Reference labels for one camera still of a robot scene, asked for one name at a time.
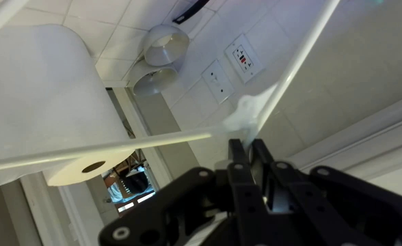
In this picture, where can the white outlet with red button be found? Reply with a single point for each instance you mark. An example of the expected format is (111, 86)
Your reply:
(244, 57)

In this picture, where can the white paper towel roll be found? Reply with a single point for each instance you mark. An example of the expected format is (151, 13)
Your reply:
(42, 91)

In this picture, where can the plain white wall outlet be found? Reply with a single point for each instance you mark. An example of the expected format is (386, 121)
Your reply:
(217, 83)

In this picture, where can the white round cup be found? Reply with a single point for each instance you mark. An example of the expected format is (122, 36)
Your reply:
(167, 46)
(154, 80)

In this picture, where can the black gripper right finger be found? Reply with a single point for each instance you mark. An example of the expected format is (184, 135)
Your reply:
(260, 153)

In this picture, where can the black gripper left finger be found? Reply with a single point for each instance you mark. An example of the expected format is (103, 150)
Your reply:
(237, 155)

